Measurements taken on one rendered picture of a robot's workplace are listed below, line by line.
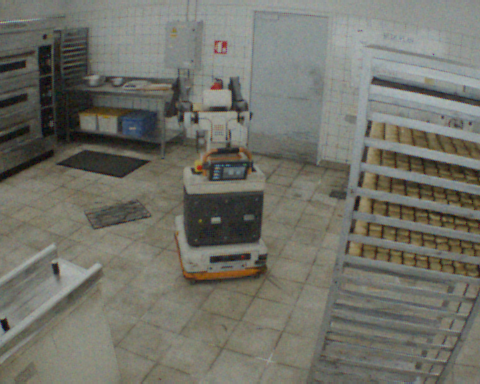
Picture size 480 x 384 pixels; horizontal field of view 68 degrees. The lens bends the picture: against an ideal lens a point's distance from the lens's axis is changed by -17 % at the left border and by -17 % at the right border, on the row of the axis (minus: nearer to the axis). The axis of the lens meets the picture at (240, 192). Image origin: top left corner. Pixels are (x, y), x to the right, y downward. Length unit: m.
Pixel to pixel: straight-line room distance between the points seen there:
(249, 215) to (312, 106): 2.82
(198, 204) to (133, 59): 4.00
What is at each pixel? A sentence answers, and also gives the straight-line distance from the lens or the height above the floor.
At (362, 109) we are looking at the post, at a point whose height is 1.61.
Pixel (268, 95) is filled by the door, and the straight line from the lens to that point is 5.68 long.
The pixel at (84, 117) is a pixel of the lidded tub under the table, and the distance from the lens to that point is 6.47.
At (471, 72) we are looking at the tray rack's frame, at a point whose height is 1.80.
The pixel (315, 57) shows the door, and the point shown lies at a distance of 5.46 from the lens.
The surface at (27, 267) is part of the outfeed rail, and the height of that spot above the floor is 0.89.
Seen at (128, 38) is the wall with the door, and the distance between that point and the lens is 6.57.
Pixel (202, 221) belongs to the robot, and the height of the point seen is 0.50.
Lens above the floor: 1.86
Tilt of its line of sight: 23 degrees down
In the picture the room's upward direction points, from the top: 3 degrees clockwise
